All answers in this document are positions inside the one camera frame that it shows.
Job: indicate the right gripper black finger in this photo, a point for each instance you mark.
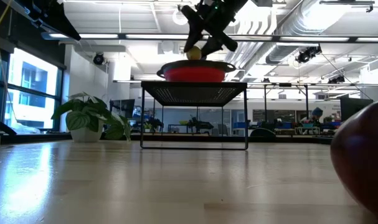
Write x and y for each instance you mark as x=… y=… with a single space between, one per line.
x=193 y=35
x=212 y=45

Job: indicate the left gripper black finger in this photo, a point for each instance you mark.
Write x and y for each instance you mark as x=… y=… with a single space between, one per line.
x=54 y=18

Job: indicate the yellow lemon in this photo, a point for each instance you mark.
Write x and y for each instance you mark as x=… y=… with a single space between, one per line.
x=194 y=53

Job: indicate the red collapsible colander grey rim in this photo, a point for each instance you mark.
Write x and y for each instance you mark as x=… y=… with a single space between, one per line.
x=195 y=74

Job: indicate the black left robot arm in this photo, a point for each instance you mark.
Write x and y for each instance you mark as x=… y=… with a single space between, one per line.
x=0 y=126

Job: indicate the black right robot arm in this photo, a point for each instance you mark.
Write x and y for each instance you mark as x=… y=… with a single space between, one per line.
x=229 y=4

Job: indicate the black monitor on arm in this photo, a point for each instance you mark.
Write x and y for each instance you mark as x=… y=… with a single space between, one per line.
x=123 y=107

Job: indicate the long overhead light bar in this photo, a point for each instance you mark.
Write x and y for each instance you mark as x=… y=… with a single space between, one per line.
x=145 y=36

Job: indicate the black perforated metal shelf rack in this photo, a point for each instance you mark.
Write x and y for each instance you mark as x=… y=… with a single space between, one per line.
x=193 y=93

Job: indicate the black round ceiling fixture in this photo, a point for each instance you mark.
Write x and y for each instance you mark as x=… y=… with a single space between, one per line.
x=98 y=58

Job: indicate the black ceiling track lights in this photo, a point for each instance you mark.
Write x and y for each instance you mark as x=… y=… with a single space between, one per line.
x=307 y=55

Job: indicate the green potted plant white pot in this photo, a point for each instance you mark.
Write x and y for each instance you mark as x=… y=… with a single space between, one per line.
x=83 y=118

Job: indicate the person with cap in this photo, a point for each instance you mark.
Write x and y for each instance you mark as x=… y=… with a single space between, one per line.
x=316 y=113

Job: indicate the large black monitor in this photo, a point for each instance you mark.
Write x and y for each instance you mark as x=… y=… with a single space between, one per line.
x=355 y=109

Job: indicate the silver ceiling duct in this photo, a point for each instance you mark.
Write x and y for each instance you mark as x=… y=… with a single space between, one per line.
x=300 y=21

